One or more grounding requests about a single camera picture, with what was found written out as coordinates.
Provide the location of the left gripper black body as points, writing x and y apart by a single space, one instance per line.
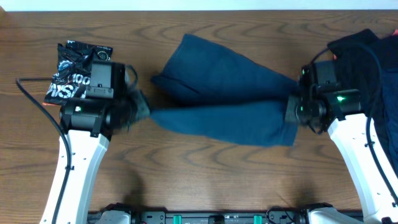
135 107

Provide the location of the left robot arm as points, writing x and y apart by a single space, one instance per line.
87 126

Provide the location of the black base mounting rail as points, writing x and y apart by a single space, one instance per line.
318 213

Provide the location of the blue denim shorts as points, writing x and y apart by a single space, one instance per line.
225 96

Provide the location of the black printed folded garment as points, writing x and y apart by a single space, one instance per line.
74 70

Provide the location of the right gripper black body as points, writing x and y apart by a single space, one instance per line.
295 108

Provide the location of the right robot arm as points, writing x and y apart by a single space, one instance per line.
339 113

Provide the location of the black garment in pile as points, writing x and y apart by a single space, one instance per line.
362 68

